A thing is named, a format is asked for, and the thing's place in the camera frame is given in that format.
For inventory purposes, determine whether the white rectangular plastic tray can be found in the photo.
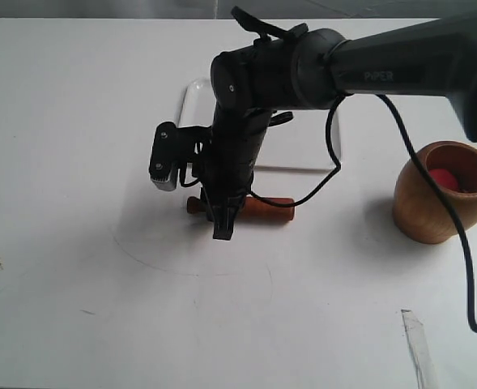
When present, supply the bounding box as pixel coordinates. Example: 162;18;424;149
178;78;334;173

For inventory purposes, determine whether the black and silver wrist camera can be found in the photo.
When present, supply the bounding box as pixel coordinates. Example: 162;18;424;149
148;122;211;191

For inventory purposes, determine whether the clear tape strip right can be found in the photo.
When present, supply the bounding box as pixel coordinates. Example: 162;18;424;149
401;310;435;388

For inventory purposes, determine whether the black cable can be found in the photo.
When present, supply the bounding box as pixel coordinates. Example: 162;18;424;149
245;92;477;336

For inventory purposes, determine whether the red ball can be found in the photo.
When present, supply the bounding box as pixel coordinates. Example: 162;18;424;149
428;169;460;192

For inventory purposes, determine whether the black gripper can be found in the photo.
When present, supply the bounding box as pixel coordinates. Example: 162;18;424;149
199;105;273;241

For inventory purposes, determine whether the brown wooden mortar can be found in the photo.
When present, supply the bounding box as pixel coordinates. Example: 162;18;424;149
393;141;477;244

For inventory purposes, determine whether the brown wooden pestle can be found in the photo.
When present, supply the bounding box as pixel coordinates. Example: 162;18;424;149
186;196;295;224

